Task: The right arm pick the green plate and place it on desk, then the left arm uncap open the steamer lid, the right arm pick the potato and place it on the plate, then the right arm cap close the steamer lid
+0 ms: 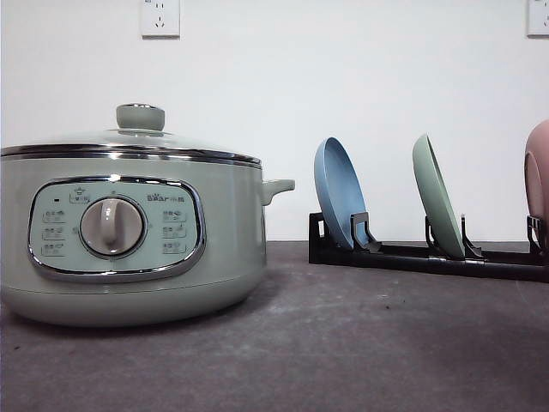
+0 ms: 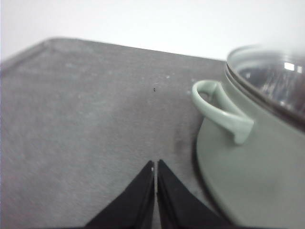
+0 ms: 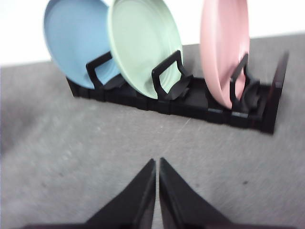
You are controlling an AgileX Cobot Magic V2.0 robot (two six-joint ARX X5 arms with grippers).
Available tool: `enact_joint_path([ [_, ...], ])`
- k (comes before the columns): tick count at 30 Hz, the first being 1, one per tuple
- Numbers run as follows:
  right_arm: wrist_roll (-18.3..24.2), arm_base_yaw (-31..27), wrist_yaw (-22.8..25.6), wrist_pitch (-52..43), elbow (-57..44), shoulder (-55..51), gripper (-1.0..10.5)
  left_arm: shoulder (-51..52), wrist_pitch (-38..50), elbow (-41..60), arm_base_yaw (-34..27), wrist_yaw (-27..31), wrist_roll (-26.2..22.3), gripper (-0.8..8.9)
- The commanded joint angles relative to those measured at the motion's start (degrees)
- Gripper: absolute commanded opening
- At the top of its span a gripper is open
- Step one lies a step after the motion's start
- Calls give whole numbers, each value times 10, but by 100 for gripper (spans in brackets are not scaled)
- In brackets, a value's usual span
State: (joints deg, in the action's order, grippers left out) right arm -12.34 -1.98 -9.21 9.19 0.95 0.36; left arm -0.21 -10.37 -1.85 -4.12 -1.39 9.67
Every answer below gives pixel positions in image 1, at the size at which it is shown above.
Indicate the glass lid with green knob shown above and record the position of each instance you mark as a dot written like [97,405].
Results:
[140,116]

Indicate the green plate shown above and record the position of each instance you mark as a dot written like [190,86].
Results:
[437,197]

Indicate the pale green electric steamer pot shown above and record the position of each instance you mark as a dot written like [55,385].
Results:
[231,240]

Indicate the blue plate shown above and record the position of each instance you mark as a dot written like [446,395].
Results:
[339,193]

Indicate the black plate rack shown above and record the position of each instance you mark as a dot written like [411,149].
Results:
[339,256]

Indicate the pink plate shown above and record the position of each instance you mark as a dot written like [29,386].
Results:
[538,171]

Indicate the white wall socket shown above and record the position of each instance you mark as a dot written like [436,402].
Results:
[539,17]
[161,19]

